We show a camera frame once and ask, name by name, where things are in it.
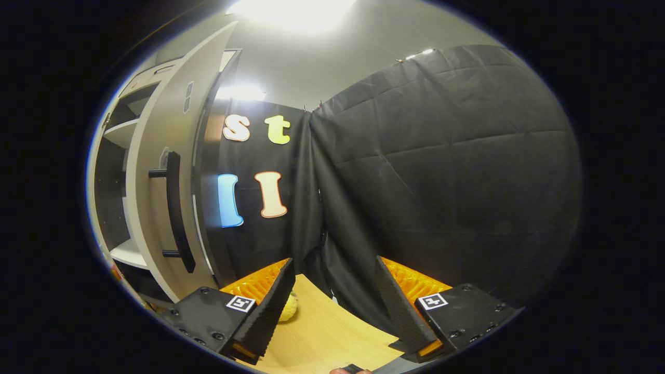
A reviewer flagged white cabinet shelf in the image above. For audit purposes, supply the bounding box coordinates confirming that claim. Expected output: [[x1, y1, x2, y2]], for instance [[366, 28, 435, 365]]
[[109, 238, 151, 271], [103, 118, 140, 150]]

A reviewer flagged white and grey cabinet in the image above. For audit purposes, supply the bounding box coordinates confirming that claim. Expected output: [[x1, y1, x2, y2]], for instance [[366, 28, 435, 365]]
[[86, 49, 245, 307]]

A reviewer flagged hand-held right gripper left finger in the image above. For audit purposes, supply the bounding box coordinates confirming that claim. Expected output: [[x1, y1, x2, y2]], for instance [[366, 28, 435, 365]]
[[155, 258, 297, 365]]

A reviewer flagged yellow soft toy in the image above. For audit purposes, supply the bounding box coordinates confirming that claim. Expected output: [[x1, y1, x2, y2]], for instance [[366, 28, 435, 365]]
[[278, 291, 299, 324]]

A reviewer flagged black right door handle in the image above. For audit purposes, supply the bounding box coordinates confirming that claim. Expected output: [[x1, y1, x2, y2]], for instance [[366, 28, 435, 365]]
[[148, 151, 197, 274]]

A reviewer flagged white cabinet door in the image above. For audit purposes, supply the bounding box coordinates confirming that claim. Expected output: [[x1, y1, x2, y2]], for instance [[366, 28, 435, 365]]
[[125, 21, 240, 303]]

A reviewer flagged black backdrop cloth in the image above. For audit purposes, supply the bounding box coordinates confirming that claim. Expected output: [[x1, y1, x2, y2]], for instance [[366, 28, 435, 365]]
[[200, 44, 582, 338]]

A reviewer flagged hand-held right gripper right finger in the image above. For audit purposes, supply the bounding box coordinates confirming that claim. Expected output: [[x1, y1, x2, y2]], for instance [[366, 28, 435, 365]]
[[374, 256, 524, 364]]

